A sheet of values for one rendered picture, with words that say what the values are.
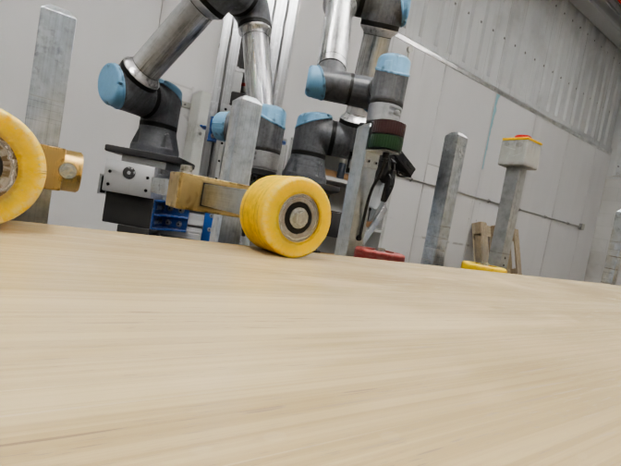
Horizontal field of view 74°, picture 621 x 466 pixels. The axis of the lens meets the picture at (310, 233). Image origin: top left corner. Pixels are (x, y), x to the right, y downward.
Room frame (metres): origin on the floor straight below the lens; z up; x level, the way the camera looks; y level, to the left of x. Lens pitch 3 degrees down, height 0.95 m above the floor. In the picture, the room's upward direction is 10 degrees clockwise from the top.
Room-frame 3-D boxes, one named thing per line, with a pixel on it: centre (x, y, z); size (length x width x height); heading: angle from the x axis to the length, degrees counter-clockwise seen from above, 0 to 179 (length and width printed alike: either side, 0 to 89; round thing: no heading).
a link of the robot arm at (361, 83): (1.04, -0.09, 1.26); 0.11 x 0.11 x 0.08; 4
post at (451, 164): (0.93, -0.28, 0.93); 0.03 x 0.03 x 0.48; 35
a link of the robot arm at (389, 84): (0.94, -0.12, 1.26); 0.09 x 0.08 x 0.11; 4
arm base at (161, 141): (1.36, 0.55, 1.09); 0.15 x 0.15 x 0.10
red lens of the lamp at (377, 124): (0.74, -0.10, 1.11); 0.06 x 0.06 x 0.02
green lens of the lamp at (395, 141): (0.74, -0.10, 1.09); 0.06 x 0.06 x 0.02
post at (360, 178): (0.78, -0.08, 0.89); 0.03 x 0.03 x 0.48; 35
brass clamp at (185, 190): (0.62, 0.15, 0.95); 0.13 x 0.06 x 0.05; 125
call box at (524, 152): (1.08, -0.49, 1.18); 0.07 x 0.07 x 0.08; 35
